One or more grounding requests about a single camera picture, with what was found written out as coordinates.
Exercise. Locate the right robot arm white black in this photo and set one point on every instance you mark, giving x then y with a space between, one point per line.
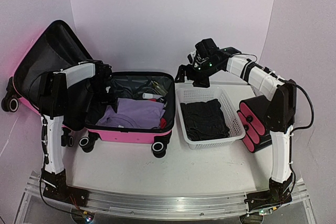
278 97

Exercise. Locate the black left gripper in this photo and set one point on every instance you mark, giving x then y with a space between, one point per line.
110 101

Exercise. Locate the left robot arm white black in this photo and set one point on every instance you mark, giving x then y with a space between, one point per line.
52 105

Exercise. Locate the pink and black drawer organizer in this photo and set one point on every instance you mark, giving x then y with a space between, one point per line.
252 113

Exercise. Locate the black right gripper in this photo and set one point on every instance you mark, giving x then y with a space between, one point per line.
189 71

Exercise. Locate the dark round cosmetic compact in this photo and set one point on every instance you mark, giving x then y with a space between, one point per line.
162 100

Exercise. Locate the black denim jeans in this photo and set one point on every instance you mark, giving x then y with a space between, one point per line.
204 120

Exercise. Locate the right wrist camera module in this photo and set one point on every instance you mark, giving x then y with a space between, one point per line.
193 57

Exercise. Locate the white cosmetic tube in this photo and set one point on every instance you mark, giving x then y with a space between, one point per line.
151 96

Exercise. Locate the pink hard-shell kids suitcase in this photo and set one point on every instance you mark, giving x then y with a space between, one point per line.
58 48

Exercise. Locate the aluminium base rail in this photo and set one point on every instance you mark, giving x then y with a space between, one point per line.
166 207

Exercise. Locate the lilac purple shirt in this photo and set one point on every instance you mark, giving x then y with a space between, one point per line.
133 114

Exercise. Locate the white perforated plastic basket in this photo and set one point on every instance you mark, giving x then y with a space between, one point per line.
193 94

